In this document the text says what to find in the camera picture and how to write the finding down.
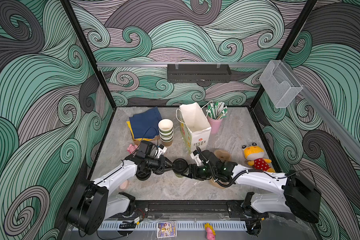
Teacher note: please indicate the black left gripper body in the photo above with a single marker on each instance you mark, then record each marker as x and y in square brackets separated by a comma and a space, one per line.
[155, 164]

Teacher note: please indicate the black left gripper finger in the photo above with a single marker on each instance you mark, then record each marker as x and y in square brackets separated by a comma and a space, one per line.
[166, 170]
[168, 163]

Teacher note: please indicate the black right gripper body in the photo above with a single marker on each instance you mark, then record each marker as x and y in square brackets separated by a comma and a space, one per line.
[201, 172]

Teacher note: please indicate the black coffee cup lid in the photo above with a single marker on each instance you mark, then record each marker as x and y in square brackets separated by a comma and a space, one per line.
[143, 176]
[180, 166]

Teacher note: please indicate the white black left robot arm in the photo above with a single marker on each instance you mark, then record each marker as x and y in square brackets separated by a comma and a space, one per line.
[90, 204]

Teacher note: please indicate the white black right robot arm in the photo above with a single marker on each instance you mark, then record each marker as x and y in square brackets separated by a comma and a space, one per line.
[290, 193]

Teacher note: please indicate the white green paper takeout bag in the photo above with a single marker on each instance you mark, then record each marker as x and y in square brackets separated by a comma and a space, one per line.
[195, 128]

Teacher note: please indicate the yellow napkin stack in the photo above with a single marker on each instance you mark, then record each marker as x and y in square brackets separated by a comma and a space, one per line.
[138, 139]

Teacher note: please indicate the pink plush toy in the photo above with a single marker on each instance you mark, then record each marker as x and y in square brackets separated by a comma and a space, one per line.
[132, 148]

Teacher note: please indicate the brown pulp cup carrier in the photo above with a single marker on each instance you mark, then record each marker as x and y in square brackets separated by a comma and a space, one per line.
[223, 156]

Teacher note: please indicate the navy blue napkin stack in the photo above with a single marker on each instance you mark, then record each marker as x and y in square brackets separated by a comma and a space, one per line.
[145, 125]

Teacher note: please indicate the stack of paper cups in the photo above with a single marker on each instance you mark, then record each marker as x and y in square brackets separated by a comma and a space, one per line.
[166, 131]

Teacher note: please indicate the pink oval soap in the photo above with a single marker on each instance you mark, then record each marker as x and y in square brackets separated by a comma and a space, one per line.
[124, 186]

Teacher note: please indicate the pink metal straw bucket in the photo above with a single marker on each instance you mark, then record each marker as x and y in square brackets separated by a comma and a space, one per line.
[215, 125]

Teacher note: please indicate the yellow plush doll red dress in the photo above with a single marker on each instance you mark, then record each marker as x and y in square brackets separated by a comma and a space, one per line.
[255, 158]

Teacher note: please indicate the green white wrapped straws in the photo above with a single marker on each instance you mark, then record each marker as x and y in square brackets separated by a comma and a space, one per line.
[216, 111]

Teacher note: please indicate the colourful picture card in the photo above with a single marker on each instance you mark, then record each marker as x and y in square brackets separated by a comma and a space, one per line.
[166, 229]

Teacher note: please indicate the pink yellow small toy figure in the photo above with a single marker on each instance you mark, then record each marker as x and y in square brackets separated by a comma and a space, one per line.
[210, 232]

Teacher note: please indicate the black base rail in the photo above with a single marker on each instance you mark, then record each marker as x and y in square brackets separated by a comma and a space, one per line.
[230, 208]

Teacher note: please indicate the white slotted cable duct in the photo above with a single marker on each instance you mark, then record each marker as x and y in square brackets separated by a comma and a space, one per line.
[180, 225]

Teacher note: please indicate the black wall shelf tray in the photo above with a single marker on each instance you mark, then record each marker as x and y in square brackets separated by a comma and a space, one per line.
[198, 74]

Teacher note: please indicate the clear acrylic wall holder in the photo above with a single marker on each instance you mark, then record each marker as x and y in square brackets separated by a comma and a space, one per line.
[280, 83]

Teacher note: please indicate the aluminium wall rail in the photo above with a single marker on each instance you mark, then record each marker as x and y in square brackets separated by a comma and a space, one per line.
[140, 64]

